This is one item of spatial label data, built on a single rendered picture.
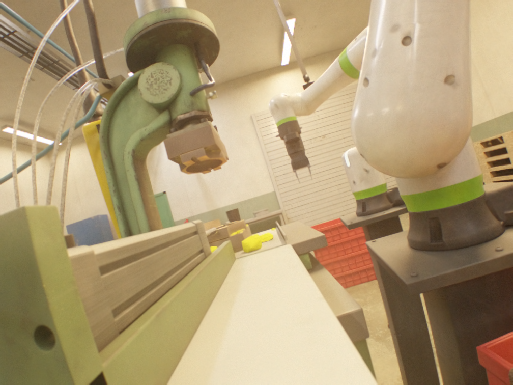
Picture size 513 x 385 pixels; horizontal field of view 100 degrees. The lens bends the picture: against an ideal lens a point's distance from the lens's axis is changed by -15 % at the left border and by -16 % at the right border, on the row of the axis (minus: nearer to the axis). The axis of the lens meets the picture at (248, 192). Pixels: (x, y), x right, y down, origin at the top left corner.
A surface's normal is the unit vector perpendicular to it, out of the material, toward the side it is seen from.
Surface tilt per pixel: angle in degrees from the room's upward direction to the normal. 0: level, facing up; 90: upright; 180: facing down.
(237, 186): 90
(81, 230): 90
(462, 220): 73
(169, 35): 180
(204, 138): 90
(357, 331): 90
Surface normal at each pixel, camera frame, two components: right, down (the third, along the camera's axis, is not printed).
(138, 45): 0.29, 0.96
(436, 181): -0.63, 0.14
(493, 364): -0.95, 0.29
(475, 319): -0.24, 0.00
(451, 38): 0.03, 0.11
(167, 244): 0.95, -0.29
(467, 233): -0.47, -0.40
